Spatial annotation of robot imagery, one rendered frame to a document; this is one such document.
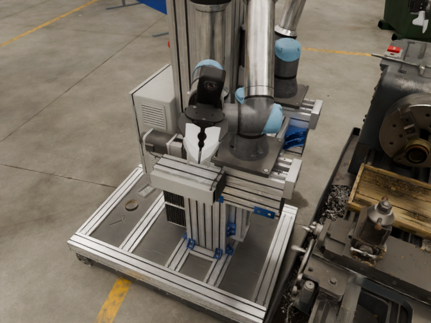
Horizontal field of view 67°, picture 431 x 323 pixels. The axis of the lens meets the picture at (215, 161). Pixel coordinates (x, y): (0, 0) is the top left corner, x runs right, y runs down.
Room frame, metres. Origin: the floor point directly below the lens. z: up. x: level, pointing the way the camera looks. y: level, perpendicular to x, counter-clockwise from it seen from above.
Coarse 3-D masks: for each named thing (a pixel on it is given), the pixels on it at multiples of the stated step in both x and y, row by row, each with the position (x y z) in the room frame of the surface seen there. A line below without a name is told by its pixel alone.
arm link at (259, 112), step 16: (256, 0) 0.87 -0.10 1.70; (272, 0) 0.88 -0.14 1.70; (256, 16) 0.84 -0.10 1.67; (272, 16) 0.85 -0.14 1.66; (256, 32) 0.81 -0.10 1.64; (272, 32) 0.82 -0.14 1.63; (256, 48) 0.79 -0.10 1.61; (272, 48) 0.80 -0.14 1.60; (256, 64) 0.76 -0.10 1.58; (272, 64) 0.77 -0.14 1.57; (256, 80) 0.73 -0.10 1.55; (272, 80) 0.75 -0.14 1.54; (256, 96) 0.71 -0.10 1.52; (272, 96) 0.72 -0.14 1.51; (240, 112) 0.68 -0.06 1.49; (256, 112) 0.68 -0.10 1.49; (272, 112) 0.68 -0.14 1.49; (240, 128) 0.67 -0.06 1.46; (256, 128) 0.66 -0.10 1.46; (272, 128) 0.66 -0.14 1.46
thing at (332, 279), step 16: (320, 256) 0.65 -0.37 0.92; (304, 272) 0.60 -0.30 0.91; (320, 272) 0.60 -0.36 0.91; (336, 272) 0.60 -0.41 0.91; (352, 272) 0.60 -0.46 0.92; (320, 288) 0.55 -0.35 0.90; (336, 288) 0.54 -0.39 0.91; (368, 288) 0.56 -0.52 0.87; (384, 288) 0.54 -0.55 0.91; (400, 288) 0.54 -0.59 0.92; (416, 304) 0.49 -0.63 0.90; (416, 320) 0.44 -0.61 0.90
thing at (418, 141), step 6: (414, 138) 1.09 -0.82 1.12; (420, 138) 1.08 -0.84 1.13; (408, 144) 1.08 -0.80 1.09; (414, 144) 1.05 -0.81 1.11; (420, 144) 1.04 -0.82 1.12; (426, 144) 1.05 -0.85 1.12; (408, 150) 1.04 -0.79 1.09; (414, 150) 1.03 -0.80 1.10; (420, 150) 1.02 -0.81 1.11; (426, 150) 1.02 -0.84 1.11; (408, 156) 1.03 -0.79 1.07; (414, 156) 1.06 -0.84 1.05; (420, 156) 1.05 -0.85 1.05; (426, 156) 1.00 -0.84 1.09; (414, 162) 1.02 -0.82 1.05; (420, 162) 1.01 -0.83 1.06
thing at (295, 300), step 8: (312, 240) 0.80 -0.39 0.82; (312, 248) 0.76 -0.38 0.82; (304, 256) 0.73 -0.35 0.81; (304, 264) 0.70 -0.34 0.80; (296, 280) 0.64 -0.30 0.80; (304, 280) 0.60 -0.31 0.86; (296, 288) 0.62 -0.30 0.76; (296, 296) 0.63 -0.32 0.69; (312, 296) 0.58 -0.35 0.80; (296, 304) 0.60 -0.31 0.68; (304, 304) 0.59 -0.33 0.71; (304, 312) 0.58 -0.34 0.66
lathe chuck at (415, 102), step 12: (420, 96) 1.24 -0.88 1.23; (396, 108) 1.23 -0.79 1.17; (420, 108) 1.17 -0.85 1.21; (384, 120) 1.23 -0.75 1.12; (396, 120) 1.20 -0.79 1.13; (420, 120) 1.16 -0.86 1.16; (384, 132) 1.21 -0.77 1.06; (396, 132) 1.19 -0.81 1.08; (384, 144) 1.20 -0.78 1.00; (396, 144) 1.18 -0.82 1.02
